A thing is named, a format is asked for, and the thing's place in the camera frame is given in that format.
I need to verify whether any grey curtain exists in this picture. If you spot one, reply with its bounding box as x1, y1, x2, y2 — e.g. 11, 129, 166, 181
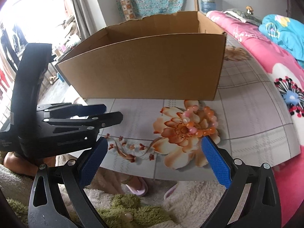
66, 0, 106, 41

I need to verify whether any blue jug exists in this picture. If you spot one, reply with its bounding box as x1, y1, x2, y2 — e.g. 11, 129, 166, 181
201, 0, 216, 15

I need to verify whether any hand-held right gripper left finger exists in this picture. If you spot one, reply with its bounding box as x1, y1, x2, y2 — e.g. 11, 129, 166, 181
28, 136, 109, 228

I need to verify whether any grey green patterned blanket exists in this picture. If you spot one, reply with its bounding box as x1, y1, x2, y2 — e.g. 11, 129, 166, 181
224, 8, 264, 25

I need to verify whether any pink floral bedding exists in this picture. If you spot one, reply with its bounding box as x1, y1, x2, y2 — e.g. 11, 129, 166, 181
205, 11, 304, 228

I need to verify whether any brown cardboard box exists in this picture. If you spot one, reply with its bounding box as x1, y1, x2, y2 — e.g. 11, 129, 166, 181
55, 11, 227, 101

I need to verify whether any orange pink bead bracelet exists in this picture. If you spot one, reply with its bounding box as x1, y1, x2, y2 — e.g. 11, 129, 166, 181
182, 104, 219, 137

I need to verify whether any teal cartoon blanket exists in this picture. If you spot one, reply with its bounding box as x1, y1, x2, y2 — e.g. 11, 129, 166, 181
258, 14, 304, 68

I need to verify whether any wooden stool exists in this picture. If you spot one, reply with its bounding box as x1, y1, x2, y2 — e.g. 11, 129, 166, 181
186, 0, 202, 12

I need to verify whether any purple slipper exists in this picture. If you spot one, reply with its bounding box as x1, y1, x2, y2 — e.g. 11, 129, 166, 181
163, 185, 178, 199
121, 176, 150, 197

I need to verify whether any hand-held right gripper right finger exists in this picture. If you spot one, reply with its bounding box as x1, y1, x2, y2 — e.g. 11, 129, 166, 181
201, 135, 282, 228

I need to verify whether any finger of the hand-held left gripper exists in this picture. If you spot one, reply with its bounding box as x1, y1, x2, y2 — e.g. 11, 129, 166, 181
38, 111, 124, 145
36, 103, 106, 120

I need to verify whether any person's foot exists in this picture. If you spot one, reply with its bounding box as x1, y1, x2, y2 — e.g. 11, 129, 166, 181
122, 176, 141, 188

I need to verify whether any person's left hand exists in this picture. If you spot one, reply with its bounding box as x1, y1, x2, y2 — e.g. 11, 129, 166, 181
3, 151, 40, 177

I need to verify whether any green fluffy cloth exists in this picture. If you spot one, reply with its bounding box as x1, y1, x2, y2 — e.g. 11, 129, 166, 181
7, 193, 171, 228

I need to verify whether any white fluffy robe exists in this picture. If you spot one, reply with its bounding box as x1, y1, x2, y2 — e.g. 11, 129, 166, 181
0, 152, 228, 228

